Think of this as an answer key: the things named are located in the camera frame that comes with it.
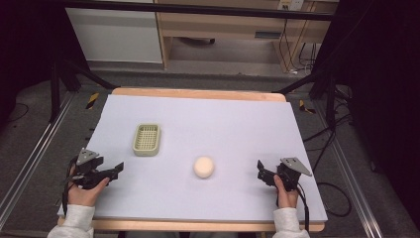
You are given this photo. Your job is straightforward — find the metal floor rail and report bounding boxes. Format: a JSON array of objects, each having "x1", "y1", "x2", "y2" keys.
[
  {"x1": 0, "y1": 92, "x2": 77, "y2": 229},
  {"x1": 315, "y1": 98, "x2": 385, "y2": 238}
]

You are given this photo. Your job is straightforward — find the black floor cables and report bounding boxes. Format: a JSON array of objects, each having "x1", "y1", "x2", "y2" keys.
[{"x1": 301, "y1": 83, "x2": 356, "y2": 219}]

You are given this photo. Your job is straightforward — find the person's left hand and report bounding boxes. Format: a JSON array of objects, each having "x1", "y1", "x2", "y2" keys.
[{"x1": 66, "y1": 165, "x2": 111, "y2": 208}]

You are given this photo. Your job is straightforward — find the wooden table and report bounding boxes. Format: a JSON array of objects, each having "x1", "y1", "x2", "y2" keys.
[{"x1": 56, "y1": 86, "x2": 327, "y2": 233}]

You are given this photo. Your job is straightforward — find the black overhead frame bar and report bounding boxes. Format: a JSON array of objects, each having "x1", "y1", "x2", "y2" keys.
[{"x1": 62, "y1": 0, "x2": 335, "y2": 22}]

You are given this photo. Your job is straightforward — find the white foam table mat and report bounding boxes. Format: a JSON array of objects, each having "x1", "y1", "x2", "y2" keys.
[{"x1": 56, "y1": 94, "x2": 329, "y2": 223}]

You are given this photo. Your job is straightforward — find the white power strip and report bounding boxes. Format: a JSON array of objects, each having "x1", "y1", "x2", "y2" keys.
[{"x1": 277, "y1": 0, "x2": 305, "y2": 12}]

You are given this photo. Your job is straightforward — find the light wooden desk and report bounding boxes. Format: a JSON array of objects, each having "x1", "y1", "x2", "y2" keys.
[{"x1": 154, "y1": 0, "x2": 339, "y2": 72}]

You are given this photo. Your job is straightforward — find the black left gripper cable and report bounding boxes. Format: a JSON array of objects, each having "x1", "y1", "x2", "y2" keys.
[{"x1": 60, "y1": 158, "x2": 79, "y2": 218}]

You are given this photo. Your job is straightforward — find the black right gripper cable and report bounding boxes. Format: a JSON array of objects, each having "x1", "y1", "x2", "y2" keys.
[{"x1": 294, "y1": 183, "x2": 312, "y2": 233}]

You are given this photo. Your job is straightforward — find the cables under wooden desk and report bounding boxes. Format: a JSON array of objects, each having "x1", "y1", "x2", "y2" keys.
[{"x1": 277, "y1": 18, "x2": 320, "y2": 75}]

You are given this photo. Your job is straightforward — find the white cabinet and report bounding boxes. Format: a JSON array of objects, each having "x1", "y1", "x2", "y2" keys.
[{"x1": 64, "y1": 7, "x2": 163, "y2": 64}]

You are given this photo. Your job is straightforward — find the person's right hand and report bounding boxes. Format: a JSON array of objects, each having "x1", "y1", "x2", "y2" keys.
[{"x1": 272, "y1": 174, "x2": 300, "y2": 210}]

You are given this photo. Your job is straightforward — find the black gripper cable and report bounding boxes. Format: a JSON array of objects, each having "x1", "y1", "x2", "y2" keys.
[
  {"x1": 60, "y1": 158, "x2": 79, "y2": 218},
  {"x1": 294, "y1": 183, "x2": 312, "y2": 233}
]

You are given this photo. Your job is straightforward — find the dark curtain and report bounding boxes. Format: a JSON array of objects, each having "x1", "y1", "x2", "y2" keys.
[
  {"x1": 0, "y1": 0, "x2": 90, "y2": 123},
  {"x1": 311, "y1": 0, "x2": 420, "y2": 232}
]

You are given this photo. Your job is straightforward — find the round cream soap bar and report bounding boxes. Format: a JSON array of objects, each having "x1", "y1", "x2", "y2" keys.
[{"x1": 192, "y1": 155, "x2": 216, "y2": 179}]

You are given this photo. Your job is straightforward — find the black stand legs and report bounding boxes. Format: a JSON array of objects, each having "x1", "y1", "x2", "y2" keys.
[
  {"x1": 270, "y1": 67, "x2": 341, "y2": 128},
  {"x1": 48, "y1": 56, "x2": 120, "y2": 124}
]

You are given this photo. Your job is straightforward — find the green slotted soap dish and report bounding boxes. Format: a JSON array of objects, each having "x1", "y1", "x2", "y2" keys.
[{"x1": 132, "y1": 123, "x2": 162, "y2": 158}]

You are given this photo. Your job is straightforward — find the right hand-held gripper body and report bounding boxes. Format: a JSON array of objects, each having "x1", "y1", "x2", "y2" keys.
[{"x1": 273, "y1": 157, "x2": 313, "y2": 192}]

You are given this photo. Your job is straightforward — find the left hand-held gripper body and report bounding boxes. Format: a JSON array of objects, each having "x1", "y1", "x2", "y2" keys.
[{"x1": 68, "y1": 148, "x2": 111, "y2": 190}]

